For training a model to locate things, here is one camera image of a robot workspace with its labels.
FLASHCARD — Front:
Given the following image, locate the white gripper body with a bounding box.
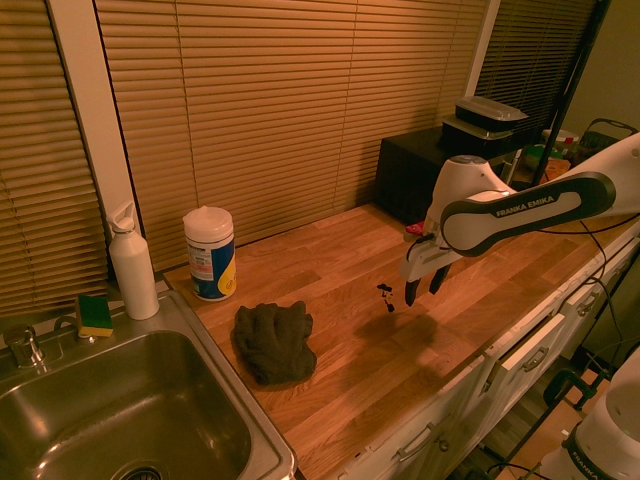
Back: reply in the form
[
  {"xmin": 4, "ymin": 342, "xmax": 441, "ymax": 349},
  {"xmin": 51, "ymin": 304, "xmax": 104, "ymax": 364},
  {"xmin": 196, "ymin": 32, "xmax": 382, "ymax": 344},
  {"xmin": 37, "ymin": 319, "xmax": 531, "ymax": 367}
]
[{"xmin": 398, "ymin": 233, "xmax": 455, "ymax": 285}]

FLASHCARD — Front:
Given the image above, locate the dark cloth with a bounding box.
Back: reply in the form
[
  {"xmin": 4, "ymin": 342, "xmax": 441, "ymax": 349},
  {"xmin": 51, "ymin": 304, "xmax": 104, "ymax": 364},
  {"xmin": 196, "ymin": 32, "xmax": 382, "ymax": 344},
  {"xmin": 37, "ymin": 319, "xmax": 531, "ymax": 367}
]
[{"xmin": 233, "ymin": 300, "xmax": 320, "ymax": 387}]

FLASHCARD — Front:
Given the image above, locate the black box appliance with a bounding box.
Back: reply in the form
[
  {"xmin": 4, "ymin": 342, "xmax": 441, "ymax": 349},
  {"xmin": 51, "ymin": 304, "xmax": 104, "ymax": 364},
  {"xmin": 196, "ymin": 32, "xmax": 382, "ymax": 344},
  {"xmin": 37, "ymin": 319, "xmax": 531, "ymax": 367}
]
[{"xmin": 376, "ymin": 130, "xmax": 524, "ymax": 227}]

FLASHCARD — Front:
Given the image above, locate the white kitchen cabinet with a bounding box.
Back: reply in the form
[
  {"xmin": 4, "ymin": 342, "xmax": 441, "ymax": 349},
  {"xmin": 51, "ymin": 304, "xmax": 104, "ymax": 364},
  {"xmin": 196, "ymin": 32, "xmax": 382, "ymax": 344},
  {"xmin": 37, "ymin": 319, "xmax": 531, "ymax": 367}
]
[{"xmin": 344, "ymin": 224, "xmax": 640, "ymax": 480}]

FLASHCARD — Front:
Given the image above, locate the large black lidded container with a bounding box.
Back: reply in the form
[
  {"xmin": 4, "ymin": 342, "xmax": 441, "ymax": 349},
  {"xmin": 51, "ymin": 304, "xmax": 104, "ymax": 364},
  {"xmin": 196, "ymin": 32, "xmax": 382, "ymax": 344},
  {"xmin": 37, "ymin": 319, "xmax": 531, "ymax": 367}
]
[{"xmin": 440, "ymin": 114, "xmax": 516, "ymax": 153}]

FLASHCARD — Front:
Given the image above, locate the small black lidded container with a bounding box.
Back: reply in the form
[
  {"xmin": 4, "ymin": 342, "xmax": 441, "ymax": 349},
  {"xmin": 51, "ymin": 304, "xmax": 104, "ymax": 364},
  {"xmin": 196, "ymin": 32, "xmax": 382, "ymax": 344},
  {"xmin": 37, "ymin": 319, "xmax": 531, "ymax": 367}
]
[{"xmin": 453, "ymin": 96, "xmax": 530, "ymax": 133}]

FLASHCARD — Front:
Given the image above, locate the black green clamp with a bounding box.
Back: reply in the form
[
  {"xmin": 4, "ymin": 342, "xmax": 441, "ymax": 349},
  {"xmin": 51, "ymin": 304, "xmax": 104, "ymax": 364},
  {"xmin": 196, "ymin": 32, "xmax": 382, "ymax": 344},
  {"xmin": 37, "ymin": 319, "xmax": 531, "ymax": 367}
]
[{"xmin": 542, "ymin": 367, "xmax": 610, "ymax": 412}]

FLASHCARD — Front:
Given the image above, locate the white round container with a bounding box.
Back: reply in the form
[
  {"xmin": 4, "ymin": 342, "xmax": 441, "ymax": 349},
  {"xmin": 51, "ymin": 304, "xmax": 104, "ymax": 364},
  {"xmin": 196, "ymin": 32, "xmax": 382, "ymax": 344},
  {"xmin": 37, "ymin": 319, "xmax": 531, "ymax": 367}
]
[{"xmin": 541, "ymin": 128, "xmax": 582, "ymax": 147}]

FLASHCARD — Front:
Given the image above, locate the white wipes canister blue label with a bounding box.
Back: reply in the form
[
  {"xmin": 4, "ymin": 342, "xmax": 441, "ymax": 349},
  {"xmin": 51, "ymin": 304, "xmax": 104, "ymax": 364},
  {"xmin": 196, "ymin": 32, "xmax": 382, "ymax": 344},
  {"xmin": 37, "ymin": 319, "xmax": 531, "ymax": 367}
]
[{"xmin": 181, "ymin": 205, "xmax": 238, "ymax": 303}]

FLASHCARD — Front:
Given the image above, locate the wide tan window blind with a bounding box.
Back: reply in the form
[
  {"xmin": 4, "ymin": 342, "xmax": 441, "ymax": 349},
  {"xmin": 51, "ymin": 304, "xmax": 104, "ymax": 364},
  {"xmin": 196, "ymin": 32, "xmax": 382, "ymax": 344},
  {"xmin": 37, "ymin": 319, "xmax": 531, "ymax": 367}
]
[{"xmin": 93, "ymin": 0, "xmax": 490, "ymax": 274}]

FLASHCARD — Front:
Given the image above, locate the dark window blind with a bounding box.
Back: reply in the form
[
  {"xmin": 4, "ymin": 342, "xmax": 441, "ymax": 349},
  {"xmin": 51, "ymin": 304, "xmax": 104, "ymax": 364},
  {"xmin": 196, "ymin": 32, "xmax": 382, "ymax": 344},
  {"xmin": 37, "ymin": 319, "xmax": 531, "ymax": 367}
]
[{"xmin": 473, "ymin": 0, "xmax": 599, "ymax": 147}]

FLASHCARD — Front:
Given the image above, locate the white water bottle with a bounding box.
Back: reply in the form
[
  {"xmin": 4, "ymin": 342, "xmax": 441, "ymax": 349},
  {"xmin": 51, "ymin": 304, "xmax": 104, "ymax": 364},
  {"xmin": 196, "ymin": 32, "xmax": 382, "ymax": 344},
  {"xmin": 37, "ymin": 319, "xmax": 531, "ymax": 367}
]
[{"xmin": 105, "ymin": 200, "xmax": 161, "ymax": 322}]

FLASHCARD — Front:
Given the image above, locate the stainless steel sink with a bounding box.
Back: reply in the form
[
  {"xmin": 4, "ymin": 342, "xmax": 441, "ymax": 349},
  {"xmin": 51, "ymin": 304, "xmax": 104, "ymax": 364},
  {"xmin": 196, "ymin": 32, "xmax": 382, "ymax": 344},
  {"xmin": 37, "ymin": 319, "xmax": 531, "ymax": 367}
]
[{"xmin": 0, "ymin": 289, "xmax": 299, "ymax": 480}]

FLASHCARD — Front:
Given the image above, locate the green yellow sponge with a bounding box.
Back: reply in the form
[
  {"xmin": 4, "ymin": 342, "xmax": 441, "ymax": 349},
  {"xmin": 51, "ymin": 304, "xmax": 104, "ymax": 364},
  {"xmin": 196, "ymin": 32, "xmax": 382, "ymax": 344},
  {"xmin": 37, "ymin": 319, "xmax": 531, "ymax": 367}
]
[{"xmin": 74, "ymin": 294, "xmax": 115, "ymax": 340}]

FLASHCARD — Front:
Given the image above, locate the sink drain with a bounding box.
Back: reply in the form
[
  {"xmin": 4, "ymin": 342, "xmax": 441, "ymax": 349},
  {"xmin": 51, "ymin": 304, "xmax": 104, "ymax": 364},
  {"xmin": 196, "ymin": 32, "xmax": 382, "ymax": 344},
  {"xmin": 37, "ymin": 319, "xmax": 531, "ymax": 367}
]
[{"xmin": 106, "ymin": 459, "xmax": 175, "ymax": 480}]

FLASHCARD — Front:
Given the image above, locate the metal faucet knob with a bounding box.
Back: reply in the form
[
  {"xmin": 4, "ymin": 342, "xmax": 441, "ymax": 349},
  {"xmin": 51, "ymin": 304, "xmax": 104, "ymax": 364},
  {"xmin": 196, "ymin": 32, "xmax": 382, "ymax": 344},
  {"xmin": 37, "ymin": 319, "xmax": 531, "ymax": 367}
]
[{"xmin": 3, "ymin": 323, "xmax": 47, "ymax": 371}]

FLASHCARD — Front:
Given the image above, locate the narrow tan window blind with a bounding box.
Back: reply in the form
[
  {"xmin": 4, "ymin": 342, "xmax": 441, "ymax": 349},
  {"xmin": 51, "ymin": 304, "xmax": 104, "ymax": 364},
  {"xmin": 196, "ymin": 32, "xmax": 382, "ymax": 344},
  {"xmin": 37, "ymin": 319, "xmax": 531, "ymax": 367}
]
[{"xmin": 0, "ymin": 0, "xmax": 110, "ymax": 317}]

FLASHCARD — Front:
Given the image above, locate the metal drawer handle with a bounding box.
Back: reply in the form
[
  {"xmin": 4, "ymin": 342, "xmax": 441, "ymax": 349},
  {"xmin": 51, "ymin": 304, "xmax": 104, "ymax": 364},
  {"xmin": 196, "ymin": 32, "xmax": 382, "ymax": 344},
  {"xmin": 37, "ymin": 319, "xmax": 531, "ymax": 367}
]
[
  {"xmin": 396, "ymin": 422, "xmax": 437, "ymax": 462},
  {"xmin": 521, "ymin": 346, "xmax": 551, "ymax": 373},
  {"xmin": 481, "ymin": 358, "xmax": 502, "ymax": 397},
  {"xmin": 574, "ymin": 293, "xmax": 602, "ymax": 317}
]

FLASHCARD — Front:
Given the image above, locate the black cable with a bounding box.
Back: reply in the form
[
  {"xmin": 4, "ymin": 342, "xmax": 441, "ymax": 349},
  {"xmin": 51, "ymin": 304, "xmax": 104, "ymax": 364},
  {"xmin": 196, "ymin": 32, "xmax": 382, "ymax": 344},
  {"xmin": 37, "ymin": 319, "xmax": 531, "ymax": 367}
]
[{"xmin": 542, "ymin": 213, "xmax": 640, "ymax": 369}]

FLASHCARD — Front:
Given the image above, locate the black wire basket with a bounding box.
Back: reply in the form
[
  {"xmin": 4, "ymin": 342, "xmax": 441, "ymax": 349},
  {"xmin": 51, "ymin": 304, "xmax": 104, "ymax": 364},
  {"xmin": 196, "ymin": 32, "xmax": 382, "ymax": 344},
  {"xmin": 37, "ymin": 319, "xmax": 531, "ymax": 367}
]
[{"xmin": 574, "ymin": 117, "xmax": 640, "ymax": 166}]

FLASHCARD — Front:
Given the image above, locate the black camera stand pole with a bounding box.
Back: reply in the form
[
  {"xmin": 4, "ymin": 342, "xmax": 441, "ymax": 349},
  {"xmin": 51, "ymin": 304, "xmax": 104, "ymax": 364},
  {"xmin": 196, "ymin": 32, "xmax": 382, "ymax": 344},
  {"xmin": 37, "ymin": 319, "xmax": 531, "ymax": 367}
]
[{"xmin": 529, "ymin": 0, "xmax": 612, "ymax": 187}]

